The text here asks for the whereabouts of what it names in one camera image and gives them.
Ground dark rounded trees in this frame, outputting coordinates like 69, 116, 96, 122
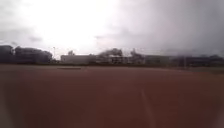
0, 44, 54, 65

